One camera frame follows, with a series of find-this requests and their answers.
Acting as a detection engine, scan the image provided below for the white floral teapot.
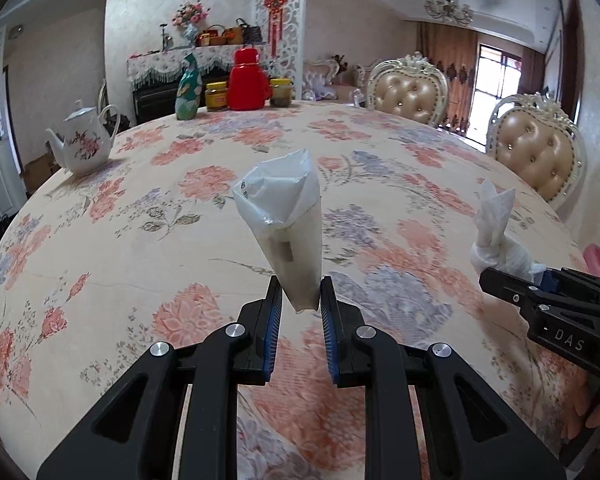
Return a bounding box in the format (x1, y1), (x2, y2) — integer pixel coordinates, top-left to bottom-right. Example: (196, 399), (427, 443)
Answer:
(46, 100), (121, 177)

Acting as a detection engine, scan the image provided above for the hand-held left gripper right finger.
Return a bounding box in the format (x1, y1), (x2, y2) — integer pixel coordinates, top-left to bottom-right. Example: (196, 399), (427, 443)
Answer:
(319, 275), (566, 480)

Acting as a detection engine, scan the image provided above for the vase with pink flowers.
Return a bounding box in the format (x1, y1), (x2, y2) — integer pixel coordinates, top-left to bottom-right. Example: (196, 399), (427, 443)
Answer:
(172, 2), (211, 47)

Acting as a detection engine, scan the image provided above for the floral lace piano cover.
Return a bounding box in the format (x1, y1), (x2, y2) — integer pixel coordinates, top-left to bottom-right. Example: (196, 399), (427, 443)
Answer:
(126, 42), (261, 87)

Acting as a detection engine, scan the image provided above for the tufted beige dining chair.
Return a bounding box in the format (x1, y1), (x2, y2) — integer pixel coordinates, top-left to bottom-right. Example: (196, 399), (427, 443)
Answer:
(486, 92), (587, 211)
(366, 51), (450, 127)

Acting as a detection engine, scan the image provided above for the white cabinet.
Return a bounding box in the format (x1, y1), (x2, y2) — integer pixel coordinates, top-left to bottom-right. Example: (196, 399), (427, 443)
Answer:
(0, 135), (28, 233)

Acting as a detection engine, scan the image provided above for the red thermos jug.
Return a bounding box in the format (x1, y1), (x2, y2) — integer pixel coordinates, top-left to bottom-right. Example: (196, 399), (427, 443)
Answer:
(227, 45), (272, 111)

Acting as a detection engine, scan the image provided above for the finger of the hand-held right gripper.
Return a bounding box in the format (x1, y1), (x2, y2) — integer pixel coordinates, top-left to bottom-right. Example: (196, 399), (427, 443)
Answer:
(537, 267), (600, 306)
(479, 267), (548, 317)

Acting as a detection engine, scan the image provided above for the dark-filled glass jar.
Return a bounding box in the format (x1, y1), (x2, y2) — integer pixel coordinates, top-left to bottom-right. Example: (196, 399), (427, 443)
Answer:
(269, 78), (295, 108)

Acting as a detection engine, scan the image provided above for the black handbag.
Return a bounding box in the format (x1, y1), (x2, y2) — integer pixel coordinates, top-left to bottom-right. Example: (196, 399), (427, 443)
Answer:
(236, 18), (262, 43)

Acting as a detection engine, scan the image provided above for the ornate white sofa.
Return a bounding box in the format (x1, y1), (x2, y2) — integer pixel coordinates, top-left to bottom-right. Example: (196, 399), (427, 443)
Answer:
(302, 57), (376, 103)

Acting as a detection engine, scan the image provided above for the yellow-lid glass jar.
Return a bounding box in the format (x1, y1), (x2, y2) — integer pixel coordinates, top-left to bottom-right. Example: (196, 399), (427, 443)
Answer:
(204, 81), (229, 112)

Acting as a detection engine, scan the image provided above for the ceiling chandelier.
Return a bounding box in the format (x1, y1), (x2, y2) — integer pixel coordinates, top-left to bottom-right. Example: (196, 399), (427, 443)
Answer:
(424, 0), (475, 26)

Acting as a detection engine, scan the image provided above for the glass balcony door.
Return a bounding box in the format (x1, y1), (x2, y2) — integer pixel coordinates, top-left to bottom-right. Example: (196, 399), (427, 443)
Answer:
(472, 45), (526, 146)

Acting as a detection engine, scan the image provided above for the brown patterned curtain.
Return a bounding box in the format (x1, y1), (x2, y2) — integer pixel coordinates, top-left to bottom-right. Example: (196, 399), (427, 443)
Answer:
(416, 21), (481, 126)
(522, 47), (546, 93)

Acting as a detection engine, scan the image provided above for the white plastic item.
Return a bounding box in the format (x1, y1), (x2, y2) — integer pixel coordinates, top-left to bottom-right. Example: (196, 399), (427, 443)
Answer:
(470, 178), (548, 283)

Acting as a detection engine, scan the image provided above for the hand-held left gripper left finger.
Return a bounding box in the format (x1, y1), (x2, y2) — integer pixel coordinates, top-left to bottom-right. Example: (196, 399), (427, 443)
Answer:
(36, 275), (284, 480)

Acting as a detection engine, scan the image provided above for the brown cardboard box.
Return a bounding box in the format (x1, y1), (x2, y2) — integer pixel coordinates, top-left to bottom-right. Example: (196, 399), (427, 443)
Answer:
(22, 152), (61, 196)

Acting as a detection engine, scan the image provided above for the green painted vase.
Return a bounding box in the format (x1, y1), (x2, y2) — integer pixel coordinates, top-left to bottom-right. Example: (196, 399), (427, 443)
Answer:
(175, 52), (203, 121)

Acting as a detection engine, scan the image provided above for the black upright piano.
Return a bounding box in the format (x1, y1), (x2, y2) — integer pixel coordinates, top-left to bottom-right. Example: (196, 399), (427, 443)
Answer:
(132, 77), (231, 126)

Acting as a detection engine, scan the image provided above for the dark wooden door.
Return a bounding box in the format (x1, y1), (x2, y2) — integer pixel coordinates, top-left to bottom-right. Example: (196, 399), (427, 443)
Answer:
(557, 0), (587, 126)

